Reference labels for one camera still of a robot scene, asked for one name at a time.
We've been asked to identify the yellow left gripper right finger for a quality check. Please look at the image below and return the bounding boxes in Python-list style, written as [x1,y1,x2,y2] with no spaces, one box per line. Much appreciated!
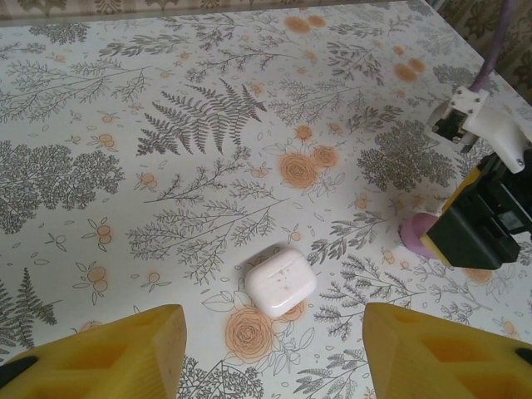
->
[363,302,532,399]

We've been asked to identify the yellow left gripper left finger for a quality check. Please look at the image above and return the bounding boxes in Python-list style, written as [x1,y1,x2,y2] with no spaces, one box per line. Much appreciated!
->
[0,303,187,399]

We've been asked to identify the pink earbuds charging case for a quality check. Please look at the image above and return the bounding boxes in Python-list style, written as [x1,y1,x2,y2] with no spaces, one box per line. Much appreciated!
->
[398,212,442,259]

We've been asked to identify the white earbuds charging case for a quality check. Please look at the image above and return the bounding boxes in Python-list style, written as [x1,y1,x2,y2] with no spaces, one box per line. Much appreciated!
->
[244,246,318,318]

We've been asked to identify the floral patterned table cover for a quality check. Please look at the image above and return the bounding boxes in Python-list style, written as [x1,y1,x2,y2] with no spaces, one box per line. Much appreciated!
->
[0,2,532,399]

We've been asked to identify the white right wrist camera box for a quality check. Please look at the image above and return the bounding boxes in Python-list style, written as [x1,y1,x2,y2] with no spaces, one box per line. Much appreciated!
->
[429,86,532,175]

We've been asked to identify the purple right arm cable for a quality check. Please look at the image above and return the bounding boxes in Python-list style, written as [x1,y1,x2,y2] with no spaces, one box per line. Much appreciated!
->
[468,0,519,95]

